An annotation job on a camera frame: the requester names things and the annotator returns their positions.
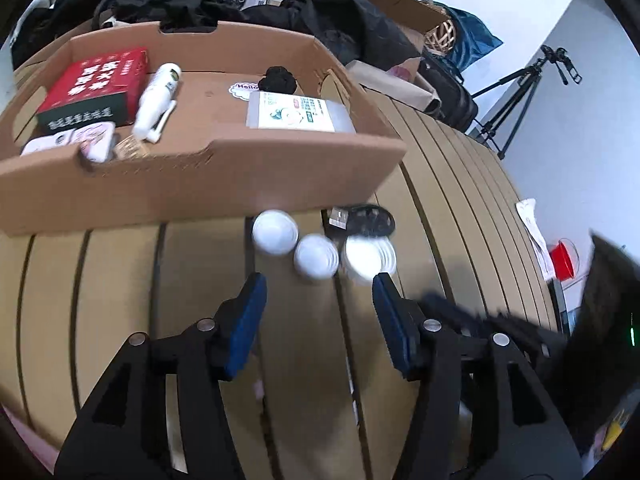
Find white squeeze bottle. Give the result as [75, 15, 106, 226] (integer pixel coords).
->
[131, 62, 183, 144]

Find white round cap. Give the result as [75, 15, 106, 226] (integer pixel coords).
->
[342, 233, 399, 287]

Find black cloth pile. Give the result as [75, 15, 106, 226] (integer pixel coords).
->
[239, 0, 427, 72]

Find red and green box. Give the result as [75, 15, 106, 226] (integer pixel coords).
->
[35, 47, 150, 136]

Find white contact lens case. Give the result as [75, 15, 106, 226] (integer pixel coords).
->
[251, 208, 341, 281]

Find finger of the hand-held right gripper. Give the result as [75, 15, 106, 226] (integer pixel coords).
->
[424, 293, 569, 377]

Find pink and white pack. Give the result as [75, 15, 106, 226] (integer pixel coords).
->
[20, 125, 117, 164]

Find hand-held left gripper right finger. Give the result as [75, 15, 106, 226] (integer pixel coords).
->
[371, 273, 584, 480]

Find black oval case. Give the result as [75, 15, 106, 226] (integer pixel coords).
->
[324, 203, 397, 239]

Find brown cardboard box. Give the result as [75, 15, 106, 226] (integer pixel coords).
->
[364, 0, 452, 57]

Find clear plastic wipes pack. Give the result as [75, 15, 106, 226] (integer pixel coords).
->
[246, 90, 358, 135]

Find blue bag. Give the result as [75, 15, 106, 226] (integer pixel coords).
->
[439, 4, 504, 67]

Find cardboard tray box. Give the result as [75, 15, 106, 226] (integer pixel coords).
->
[0, 20, 409, 237]

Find white sticker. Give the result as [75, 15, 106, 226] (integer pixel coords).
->
[227, 81, 264, 104]

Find brown paper tag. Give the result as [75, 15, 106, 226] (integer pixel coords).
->
[115, 135, 149, 160]

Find red bucket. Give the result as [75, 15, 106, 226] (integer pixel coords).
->
[546, 238, 582, 279]

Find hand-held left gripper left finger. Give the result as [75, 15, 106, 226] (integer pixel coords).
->
[52, 272, 269, 480]

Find wicker basket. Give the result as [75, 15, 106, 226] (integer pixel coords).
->
[424, 7, 459, 57]

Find white paper slips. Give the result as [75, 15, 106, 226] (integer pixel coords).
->
[515, 198, 559, 282]

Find beige paper bag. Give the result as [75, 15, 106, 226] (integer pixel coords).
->
[344, 57, 444, 117]

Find black tripod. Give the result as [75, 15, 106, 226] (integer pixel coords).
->
[469, 56, 549, 162]

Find black scrunchie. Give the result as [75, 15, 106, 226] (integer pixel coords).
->
[257, 65, 296, 95]

